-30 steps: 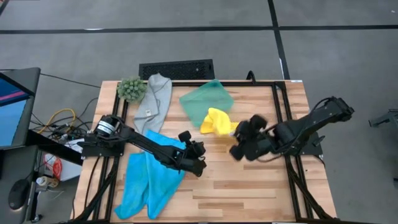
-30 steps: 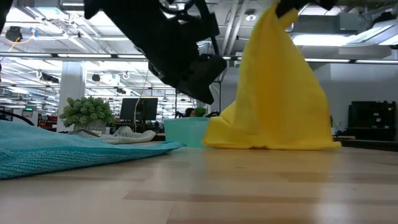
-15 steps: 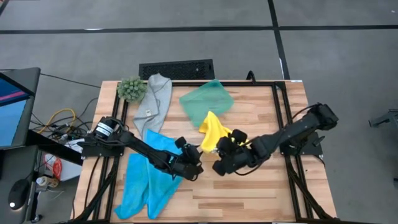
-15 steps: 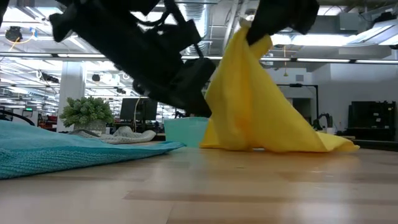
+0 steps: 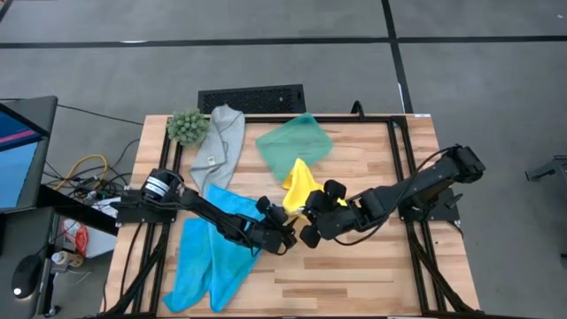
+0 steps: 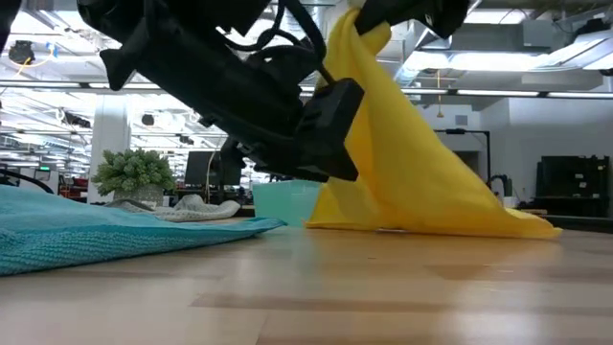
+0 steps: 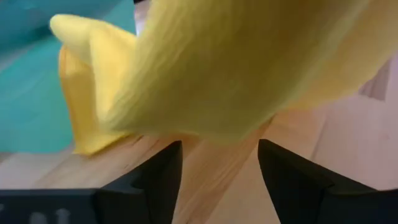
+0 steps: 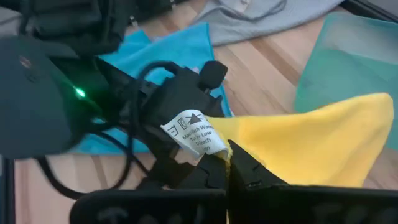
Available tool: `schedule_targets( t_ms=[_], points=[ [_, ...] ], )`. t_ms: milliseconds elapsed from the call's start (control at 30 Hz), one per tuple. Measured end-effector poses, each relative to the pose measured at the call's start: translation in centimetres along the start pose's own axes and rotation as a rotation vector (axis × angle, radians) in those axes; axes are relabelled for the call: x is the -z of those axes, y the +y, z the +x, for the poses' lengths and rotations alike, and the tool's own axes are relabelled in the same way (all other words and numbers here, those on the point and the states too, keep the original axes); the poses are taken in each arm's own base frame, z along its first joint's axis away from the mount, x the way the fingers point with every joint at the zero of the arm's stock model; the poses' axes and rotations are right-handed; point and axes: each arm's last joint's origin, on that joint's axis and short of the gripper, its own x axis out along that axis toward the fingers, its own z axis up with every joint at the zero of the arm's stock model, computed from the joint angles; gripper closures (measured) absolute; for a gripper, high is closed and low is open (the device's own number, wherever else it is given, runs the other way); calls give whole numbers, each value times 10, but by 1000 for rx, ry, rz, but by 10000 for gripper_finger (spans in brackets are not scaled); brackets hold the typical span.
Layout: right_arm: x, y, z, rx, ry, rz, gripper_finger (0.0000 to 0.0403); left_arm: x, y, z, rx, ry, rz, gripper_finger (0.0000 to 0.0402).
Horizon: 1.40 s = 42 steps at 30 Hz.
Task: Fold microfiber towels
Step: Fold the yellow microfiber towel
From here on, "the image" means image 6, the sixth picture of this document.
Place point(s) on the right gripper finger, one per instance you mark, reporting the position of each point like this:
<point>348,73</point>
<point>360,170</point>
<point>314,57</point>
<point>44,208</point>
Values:
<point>388,12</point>

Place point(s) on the grey microfiber towel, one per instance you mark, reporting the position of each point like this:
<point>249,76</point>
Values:
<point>191,211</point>

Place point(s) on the yellow microfiber towel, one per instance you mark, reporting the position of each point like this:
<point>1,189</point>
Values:
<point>407,182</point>

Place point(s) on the teal microfiber towel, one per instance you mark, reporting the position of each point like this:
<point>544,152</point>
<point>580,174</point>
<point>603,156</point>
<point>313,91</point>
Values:
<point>96,239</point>

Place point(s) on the black computer monitor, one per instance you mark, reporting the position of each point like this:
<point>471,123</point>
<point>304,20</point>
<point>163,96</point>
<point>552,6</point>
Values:
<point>201,167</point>

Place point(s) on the teal plastic bin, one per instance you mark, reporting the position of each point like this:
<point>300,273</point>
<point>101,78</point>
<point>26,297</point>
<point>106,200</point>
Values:
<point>282,201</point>

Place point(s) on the artificial green potted plant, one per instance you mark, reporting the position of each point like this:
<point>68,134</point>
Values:
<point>134,172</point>

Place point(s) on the white building pillar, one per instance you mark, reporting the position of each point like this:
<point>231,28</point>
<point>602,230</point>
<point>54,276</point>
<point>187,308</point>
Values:
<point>110,144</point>

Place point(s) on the white cup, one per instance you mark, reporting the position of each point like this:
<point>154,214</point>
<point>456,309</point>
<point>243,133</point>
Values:
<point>504,201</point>

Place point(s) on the black shelf unit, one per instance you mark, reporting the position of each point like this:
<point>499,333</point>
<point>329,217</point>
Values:
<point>572,184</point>

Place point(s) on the green exit sign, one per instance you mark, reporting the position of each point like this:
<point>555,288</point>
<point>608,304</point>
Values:
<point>44,168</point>

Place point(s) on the round black ceiling device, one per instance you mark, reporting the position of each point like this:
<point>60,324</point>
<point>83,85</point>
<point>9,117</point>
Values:
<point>21,52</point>

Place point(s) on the black gantry frame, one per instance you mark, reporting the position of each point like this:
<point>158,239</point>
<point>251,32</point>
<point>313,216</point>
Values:
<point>479,131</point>

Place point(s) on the black aluminium table frame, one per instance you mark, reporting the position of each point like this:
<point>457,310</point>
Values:
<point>574,221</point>

